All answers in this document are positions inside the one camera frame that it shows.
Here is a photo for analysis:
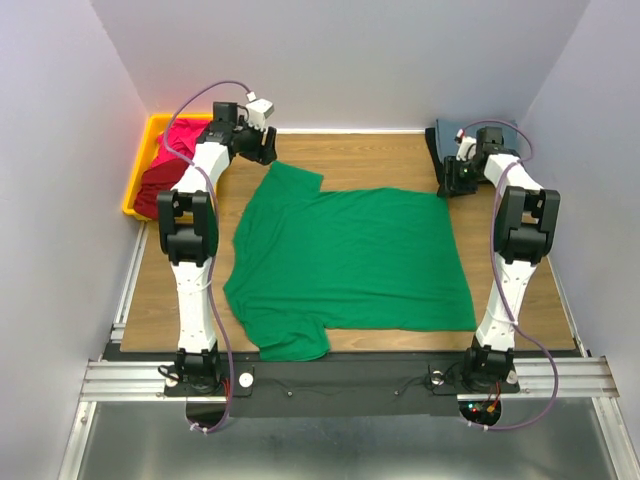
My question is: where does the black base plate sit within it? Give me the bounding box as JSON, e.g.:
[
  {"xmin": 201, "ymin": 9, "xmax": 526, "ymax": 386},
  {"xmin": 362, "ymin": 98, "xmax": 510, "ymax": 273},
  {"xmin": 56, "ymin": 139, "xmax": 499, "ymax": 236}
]
[{"xmin": 158, "ymin": 352, "xmax": 519, "ymax": 422}]

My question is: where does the aluminium rail frame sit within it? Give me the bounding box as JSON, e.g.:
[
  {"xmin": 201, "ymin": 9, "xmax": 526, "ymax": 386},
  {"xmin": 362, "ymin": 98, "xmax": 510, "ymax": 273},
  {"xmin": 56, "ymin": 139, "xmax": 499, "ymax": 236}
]
[{"xmin": 55, "ymin": 219, "xmax": 640, "ymax": 480}]

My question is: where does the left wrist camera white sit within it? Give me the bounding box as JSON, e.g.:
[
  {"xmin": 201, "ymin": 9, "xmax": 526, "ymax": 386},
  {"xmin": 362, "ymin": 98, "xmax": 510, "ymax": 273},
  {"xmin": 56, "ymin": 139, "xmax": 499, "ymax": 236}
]
[{"xmin": 245, "ymin": 99, "xmax": 274, "ymax": 130}]

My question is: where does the dark red t shirt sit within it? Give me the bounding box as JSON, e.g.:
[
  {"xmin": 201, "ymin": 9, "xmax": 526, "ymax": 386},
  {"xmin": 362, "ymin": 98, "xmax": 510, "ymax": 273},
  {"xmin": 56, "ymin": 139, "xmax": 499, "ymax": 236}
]
[{"xmin": 133, "ymin": 159, "xmax": 188, "ymax": 220}]

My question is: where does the yellow plastic bin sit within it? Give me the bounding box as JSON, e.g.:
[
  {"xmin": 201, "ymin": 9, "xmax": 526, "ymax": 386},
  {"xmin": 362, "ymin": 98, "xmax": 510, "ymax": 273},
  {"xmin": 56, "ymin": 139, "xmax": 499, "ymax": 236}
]
[{"xmin": 122, "ymin": 113, "xmax": 212, "ymax": 221}]

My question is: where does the green t shirt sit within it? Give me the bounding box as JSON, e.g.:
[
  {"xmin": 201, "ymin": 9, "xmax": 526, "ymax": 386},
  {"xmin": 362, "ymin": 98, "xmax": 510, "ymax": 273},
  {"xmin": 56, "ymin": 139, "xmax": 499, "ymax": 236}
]
[{"xmin": 224, "ymin": 162, "xmax": 476, "ymax": 362}]

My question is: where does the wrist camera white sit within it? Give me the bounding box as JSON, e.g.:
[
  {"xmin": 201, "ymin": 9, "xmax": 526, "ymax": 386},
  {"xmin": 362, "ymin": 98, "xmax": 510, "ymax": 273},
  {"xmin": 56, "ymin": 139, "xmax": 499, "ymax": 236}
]
[
  {"xmin": 245, "ymin": 99, "xmax": 274, "ymax": 130},
  {"xmin": 454, "ymin": 129, "xmax": 477, "ymax": 162}
]

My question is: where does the folded blue grey t shirt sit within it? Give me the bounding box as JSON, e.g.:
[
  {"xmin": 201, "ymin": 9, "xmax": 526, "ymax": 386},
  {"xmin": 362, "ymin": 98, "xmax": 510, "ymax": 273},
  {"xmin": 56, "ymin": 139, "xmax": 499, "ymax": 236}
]
[{"xmin": 433, "ymin": 118, "xmax": 518, "ymax": 162}]

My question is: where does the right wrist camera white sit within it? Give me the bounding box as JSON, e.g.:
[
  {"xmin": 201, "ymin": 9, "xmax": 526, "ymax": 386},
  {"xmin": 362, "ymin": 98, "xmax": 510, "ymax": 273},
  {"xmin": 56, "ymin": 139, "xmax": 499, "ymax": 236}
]
[{"xmin": 454, "ymin": 129, "xmax": 477, "ymax": 162}]

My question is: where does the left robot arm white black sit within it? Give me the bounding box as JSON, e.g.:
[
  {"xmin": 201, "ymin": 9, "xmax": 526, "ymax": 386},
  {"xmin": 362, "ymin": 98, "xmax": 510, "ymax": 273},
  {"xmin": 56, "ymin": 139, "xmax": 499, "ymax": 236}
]
[{"xmin": 157, "ymin": 97, "xmax": 277, "ymax": 396}]

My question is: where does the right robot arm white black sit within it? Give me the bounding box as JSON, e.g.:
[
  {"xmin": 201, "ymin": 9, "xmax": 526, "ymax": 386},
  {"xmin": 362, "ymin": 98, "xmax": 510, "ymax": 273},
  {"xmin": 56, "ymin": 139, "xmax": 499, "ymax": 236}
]
[{"xmin": 438, "ymin": 122, "xmax": 561, "ymax": 388}]

